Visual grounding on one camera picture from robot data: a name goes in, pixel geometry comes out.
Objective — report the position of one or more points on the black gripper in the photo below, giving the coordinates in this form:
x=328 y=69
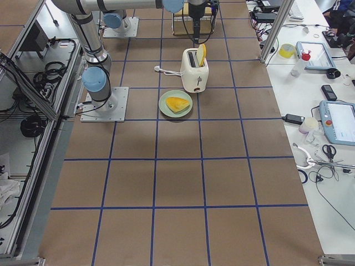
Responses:
x=196 y=11

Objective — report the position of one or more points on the white two-slot toaster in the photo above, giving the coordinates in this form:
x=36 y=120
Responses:
x=194 y=78

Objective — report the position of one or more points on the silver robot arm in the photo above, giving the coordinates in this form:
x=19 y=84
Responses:
x=117 y=20
x=96 y=78

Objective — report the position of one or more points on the yellow bread slice in toaster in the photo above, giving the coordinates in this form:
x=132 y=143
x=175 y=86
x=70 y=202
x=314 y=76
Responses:
x=201 y=54

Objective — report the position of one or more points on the light green round plate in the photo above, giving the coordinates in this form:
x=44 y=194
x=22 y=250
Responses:
x=174 y=93

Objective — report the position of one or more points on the orange toast slice on plate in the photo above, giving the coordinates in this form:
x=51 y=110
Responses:
x=176 y=104

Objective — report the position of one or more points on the yellow tape roll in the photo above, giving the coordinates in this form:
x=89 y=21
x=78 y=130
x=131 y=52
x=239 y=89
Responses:
x=287 y=50

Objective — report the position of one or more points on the clear bottle red cap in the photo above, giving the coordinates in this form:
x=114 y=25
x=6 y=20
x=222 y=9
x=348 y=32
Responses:
x=300 y=66

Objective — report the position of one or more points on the upper teach pendant tablet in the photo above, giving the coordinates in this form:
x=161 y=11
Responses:
x=320 y=57

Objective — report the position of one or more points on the teach pendant tablet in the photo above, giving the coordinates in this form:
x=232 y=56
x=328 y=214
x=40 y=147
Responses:
x=337 y=119
x=320 y=57

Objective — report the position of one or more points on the black power adapter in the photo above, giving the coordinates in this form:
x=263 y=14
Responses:
x=293 y=119

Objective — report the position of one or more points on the black phone remote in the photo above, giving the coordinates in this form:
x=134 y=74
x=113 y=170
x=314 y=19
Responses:
x=328 y=93

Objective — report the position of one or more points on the white paper cup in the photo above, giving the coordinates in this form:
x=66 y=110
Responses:
x=309 y=124

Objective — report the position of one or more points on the lower teach pendant tablet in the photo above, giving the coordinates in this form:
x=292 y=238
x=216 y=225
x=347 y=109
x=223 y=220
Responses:
x=337 y=119

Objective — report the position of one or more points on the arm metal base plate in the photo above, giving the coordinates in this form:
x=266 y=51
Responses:
x=113 y=110
x=132 y=32

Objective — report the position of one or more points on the aluminium frame post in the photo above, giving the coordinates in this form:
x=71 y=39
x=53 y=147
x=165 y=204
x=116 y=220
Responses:
x=277 y=25

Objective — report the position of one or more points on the black handled scissors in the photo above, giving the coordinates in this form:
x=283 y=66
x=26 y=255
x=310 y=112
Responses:
x=330 y=151

